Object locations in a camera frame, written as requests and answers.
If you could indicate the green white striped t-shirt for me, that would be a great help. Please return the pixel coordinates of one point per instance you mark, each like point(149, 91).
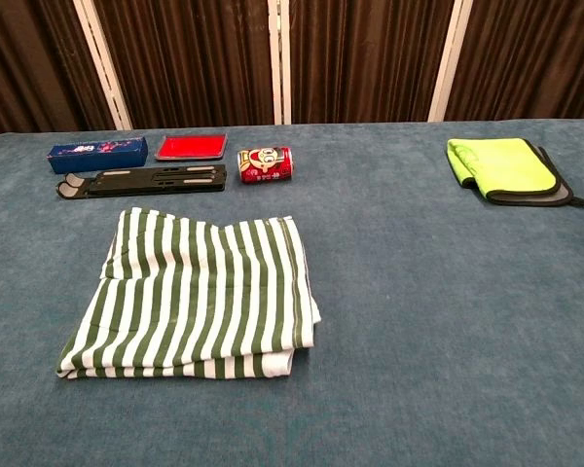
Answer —
point(190, 292)

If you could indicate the black folding stand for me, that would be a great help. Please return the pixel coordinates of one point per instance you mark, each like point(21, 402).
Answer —
point(151, 181)

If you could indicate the red cartoon drink can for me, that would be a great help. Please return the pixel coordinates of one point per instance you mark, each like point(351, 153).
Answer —
point(265, 165)

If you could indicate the red rectangular tray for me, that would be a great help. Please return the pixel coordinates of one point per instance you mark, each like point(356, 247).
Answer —
point(191, 147)

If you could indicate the blue table cover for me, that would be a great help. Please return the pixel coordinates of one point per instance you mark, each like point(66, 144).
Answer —
point(418, 316)

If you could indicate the dark brown curtain panel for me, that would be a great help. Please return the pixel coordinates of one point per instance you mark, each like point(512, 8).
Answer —
point(365, 58)
point(530, 53)
point(190, 58)
point(29, 58)

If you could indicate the blue printed cardboard box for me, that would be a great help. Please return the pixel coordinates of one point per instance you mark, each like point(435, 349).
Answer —
point(97, 154)

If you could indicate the green grey microfiber cloth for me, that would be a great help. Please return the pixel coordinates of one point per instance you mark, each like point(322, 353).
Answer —
point(501, 163)

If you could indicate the white partition post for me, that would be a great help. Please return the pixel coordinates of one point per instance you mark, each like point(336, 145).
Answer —
point(448, 63)
point(278, 63)
point(102, 63)

